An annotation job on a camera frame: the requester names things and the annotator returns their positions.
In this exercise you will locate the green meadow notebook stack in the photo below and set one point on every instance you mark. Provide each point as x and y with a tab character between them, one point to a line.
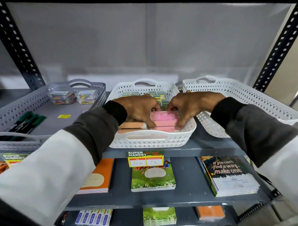
159	216
153	179

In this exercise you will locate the orange eraser packet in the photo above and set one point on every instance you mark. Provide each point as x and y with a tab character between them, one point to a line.
128	131
132	125

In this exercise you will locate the yellow sticker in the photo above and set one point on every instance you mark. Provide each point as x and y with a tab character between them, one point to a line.
64	116

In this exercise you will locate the large white perforated plastic basket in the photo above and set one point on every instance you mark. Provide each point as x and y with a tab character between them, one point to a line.
244	102

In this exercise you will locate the person's right hand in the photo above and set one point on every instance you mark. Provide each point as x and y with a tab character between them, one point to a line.
195	104

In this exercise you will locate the orange notebook stack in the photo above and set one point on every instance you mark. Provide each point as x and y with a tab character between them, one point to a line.
210	213
100	177

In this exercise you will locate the person's left thumb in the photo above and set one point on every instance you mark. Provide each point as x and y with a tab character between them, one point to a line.
150	121

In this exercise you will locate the person's right thumb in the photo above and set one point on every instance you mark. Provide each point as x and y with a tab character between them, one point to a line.
182	121

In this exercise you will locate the group of small green boxes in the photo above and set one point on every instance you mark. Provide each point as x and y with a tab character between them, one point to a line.
160	96

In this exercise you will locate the grey perforated plastic basket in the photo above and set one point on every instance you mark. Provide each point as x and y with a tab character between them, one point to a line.
55	121

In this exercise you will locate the person's right forearm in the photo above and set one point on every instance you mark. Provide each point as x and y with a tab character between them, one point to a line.
260	135

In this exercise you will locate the person's left hand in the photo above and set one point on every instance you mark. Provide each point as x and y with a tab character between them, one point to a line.
136	107

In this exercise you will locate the pink eraser packet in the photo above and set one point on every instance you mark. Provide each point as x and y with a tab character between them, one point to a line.
164	115
167	129
166	123

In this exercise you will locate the dark cover notebook stack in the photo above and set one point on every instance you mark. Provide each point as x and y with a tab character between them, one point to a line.
230	177

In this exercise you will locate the person's left forearm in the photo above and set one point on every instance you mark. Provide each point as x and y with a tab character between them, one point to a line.
58	163

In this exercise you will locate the white blue packet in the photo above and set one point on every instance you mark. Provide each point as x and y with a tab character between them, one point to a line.
85	217
92	217
107	217
99	217
78	217

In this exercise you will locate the clear pack of colourful items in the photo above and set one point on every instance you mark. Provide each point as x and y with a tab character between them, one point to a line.
87	96
62	96

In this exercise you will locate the grey metal shelf rack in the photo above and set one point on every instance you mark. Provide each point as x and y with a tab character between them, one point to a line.
191	186

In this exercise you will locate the green capped marker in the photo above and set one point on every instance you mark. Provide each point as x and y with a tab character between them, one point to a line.
21	120
28	123
35	124

